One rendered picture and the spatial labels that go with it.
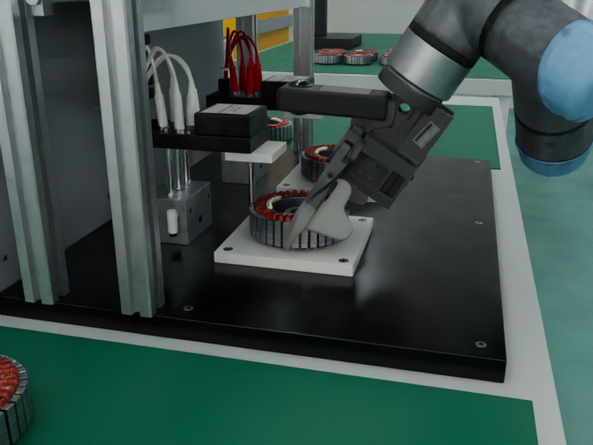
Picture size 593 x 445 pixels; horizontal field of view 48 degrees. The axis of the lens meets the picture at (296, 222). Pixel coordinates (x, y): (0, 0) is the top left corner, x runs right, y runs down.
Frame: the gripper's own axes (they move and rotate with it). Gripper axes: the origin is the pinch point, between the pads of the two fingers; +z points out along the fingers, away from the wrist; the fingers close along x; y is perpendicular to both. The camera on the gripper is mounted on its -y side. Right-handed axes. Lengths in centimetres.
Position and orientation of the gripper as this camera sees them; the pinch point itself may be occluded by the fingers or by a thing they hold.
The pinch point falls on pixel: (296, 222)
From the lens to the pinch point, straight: 74.6
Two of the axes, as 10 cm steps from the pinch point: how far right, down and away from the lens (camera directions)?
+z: -5.1, 7.5, 4.2
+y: 8.3, 5.6, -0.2
